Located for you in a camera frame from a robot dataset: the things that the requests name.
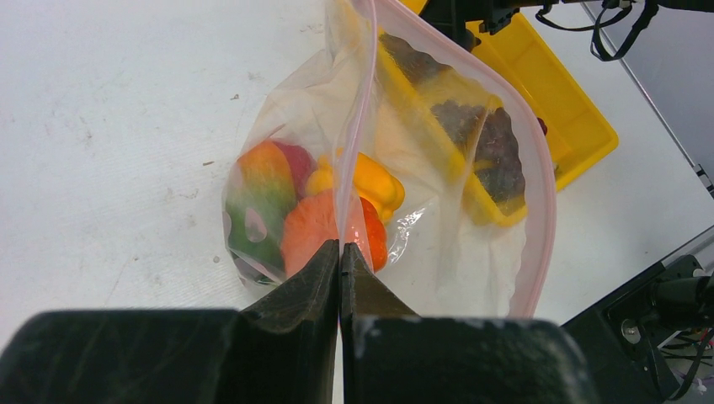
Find clear zip top bag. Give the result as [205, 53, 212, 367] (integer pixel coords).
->
[223, 1, 555, 317]

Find purple toy eggplant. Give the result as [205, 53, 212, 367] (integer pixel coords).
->
[380, 34, 451, 84]

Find yellow toy bell pepper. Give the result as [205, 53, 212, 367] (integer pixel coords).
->
[305, 152, 405, 224]

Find green red toy mango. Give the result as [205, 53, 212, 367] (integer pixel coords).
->
[225, 141, 296, 277]

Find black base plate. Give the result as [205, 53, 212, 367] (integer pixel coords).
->
[563, 255, 713, 403]

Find dark red toy grapes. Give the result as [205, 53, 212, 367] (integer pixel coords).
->
[431, 99, 525, 203]

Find red toy tomato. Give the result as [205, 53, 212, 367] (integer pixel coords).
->
[274, 141, 316, 199]

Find aluminium frame rail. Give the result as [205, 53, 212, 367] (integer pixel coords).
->
[549, 11, 713, 272]

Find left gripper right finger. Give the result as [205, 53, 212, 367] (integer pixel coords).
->
[340, 243, 419, 403]

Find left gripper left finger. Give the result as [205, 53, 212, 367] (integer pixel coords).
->
[239, 240, 340, 403]

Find yellow plastic tray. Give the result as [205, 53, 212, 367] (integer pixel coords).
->
[378, 14, 619, 226]

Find orange toy pumpkin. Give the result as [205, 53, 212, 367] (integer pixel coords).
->
[280, 189, 387, 279]

